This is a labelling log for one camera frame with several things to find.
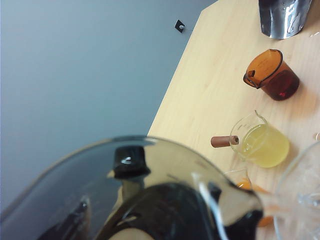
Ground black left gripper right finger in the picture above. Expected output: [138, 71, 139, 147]
[197, 181, 263, 240]

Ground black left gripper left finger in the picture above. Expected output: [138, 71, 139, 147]
[37, 199, 91, 240]

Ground grey glass measuring cup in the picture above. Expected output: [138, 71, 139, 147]
[0, 134, 265, 240]

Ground measuring cup with orange juice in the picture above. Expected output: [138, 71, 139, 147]
[223, 167, 277, 228]

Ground measuring cup with yellow juice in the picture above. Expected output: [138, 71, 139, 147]
[210, 109, 291, 169]

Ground amber glass measuring cup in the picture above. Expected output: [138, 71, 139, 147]
[242, 48, 301, 102]

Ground clear wine glass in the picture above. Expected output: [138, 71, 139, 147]
[273, 141, 320, 240]

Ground shiny silver metal scoop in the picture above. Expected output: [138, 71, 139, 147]
[258, 0, 314, 41]

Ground black square wall hook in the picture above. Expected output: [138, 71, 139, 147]
[174, 19, 187, 34]

